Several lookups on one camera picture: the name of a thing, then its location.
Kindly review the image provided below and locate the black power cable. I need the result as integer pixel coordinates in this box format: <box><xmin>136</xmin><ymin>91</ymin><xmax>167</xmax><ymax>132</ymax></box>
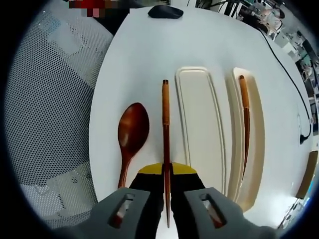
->
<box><xmin>258</xmin><ymin>27</ymin><xmax>313</xmax><ymax>144</ymax></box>

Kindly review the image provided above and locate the brown wooden chopstick utensil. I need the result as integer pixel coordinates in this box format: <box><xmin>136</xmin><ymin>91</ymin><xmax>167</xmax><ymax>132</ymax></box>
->
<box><xmin>238</xmin><ymin>75</ymin><xmax>251</xmax><ymax>185</ymax></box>
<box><xmin>161</xmin><ymin>79</ymin><xmax>173</xmax><ymax>229</ymax></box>

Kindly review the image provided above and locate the black computer mouse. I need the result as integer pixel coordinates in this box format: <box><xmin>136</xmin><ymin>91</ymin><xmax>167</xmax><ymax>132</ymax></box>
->
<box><xmin>147</xmin><ymin>5</ymin><xmax>184</xmax><ymax>20</ymax></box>

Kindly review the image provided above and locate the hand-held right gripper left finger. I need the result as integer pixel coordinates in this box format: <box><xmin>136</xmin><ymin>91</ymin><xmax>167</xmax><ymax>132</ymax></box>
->
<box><xmin>91</xmin><ymin>162</ymin><xmax>166</xmax><ymax>239</ymax></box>

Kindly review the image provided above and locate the beige cutlery case lid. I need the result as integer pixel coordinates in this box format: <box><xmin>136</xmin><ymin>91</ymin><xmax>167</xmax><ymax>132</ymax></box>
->
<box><xmin>174</xmin><ymin>65</ymin><xmax>227</xmax><ymax>198</ymax></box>

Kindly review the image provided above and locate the brown wooden spoon utensil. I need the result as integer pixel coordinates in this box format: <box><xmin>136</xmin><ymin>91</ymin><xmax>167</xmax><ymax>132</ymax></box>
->
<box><xmin>117</xmin><ymin>102</ymin><xmax>151</xmax><ymax>189</ymax></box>

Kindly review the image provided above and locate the beige cutlery case base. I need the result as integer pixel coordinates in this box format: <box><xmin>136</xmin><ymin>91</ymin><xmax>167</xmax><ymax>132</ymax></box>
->
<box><xmin>225</xmin><ymin>67</ymin><xmax>265</xmax><ymax>214</ymax></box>

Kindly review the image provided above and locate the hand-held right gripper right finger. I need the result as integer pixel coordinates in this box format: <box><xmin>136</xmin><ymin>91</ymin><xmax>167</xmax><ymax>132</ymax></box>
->
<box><xmin>170</xmin><ymin>162</ymin><xmax>253</xmax><ymax>239</ymax></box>

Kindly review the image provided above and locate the grey mesh chair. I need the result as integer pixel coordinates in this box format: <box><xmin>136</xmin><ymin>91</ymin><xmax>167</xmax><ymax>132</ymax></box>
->
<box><xmin>4</xmin><ymin>9</ymin><xmax>114</xmax><ymax>226</ymax></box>

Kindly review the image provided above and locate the brown cardboard box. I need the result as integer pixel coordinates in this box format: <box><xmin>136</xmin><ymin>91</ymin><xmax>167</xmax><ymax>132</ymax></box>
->
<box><xmin>296</xmin><ymin>150</ymin><xmax>319</xmax><ymax>200</ymax></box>

